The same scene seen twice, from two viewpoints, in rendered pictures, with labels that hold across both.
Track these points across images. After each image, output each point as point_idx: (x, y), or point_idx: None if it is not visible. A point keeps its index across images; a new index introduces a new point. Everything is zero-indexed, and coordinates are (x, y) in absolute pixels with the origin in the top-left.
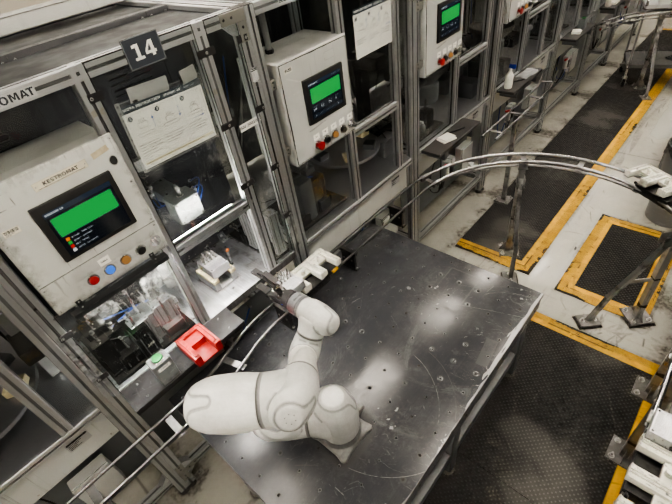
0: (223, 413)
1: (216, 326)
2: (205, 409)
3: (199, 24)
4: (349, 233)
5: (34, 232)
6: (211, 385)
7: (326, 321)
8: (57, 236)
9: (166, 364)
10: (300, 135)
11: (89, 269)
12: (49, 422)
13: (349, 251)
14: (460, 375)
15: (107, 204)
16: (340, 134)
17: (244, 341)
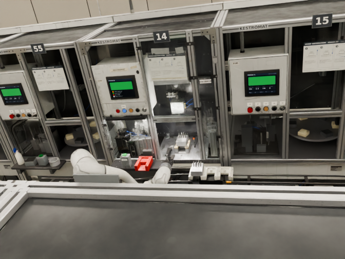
0: (73, 158)
1: (157, 163)
2: (72, 154)
3: (189, 31)
4: (274, 178)
5: (106, 84)
6: (79, 150)
7: (156, 178)
8: (110, 89)
9: (125, 159)
10: (236, 98)
11: (117, 106)
12: (90, 150)
13: (247, 180)
14: None
15: (129, 86)
16: (271, 110)
17: (171, 183)
